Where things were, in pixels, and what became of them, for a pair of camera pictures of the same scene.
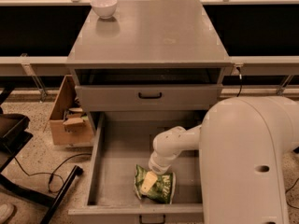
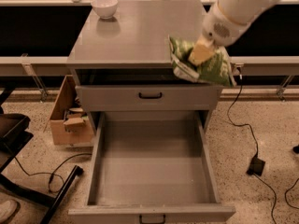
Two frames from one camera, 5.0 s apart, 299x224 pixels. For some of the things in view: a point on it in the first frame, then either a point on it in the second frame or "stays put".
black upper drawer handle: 139,96 stays put
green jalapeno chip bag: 163,189 -> 215,70
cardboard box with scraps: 68,123 stays put
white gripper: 156,166 -> 221,27
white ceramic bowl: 104,7 stays put
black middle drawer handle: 141,221 stays put
